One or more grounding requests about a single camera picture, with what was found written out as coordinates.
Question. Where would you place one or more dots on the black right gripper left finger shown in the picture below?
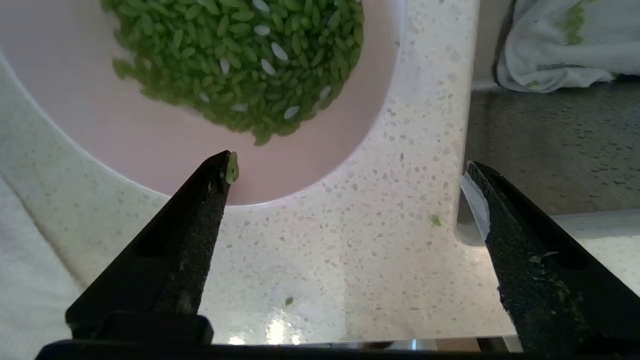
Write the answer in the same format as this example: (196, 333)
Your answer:
(165, 260)

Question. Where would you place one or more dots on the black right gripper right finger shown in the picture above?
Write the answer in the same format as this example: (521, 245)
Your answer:
(550, 280)

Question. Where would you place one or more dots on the white round bowl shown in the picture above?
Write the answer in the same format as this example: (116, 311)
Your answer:
(125, 145)

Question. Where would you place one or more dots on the chopped green onions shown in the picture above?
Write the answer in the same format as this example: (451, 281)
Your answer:
(225, 60)

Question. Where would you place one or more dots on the stainless steel sink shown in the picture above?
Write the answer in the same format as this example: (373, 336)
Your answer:
(550, 150)

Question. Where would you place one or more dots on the white towel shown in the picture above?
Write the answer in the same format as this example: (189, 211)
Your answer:
(25, 300)

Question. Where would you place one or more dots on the crumpled white cloth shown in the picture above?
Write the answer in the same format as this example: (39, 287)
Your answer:
(550, 45)

